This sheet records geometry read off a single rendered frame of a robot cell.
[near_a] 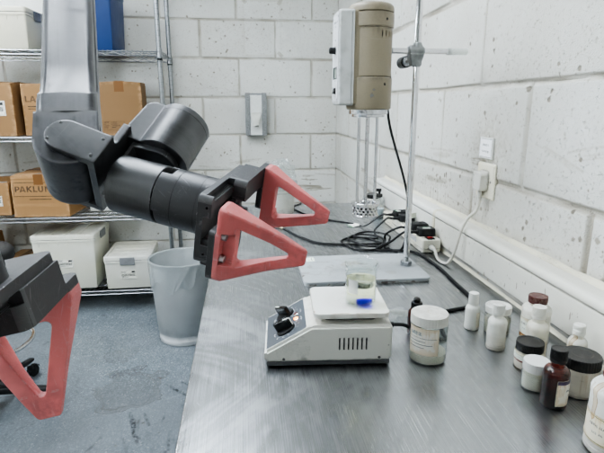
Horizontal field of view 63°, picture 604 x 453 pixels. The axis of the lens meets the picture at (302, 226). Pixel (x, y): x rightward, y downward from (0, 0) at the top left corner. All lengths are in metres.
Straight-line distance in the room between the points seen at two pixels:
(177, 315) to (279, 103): 1.47
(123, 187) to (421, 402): 0.49
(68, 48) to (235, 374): 0.50
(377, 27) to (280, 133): 2.10
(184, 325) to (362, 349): 1.77
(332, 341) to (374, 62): 0.62
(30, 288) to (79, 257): 2.76
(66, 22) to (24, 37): 2.35
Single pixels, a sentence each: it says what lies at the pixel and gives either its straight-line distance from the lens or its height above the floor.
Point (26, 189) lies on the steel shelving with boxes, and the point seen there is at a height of 0.72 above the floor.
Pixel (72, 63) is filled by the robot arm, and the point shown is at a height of 1.19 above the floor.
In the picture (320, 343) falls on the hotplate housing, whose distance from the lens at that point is 0.78.
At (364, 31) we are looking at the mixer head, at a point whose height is 1.30.
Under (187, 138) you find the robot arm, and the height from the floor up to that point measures 1.12.
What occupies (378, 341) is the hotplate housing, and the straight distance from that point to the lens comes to 0.80.
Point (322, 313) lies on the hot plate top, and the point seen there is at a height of 0.84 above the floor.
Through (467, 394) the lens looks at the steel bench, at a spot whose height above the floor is 0.75.
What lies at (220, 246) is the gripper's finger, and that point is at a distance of 0.41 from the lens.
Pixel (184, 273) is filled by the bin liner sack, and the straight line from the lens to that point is 2.37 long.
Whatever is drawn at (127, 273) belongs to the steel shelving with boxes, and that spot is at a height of 0.23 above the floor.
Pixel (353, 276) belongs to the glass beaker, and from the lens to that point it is 0.78.
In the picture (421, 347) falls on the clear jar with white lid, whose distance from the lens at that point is 0.82.
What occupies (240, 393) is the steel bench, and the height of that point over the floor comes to 0.75.
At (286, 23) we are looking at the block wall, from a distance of 3.21.
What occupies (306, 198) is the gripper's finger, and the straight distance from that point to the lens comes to 0.50.
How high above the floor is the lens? 1.15
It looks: 14 degrees down
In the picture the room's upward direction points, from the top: straight up
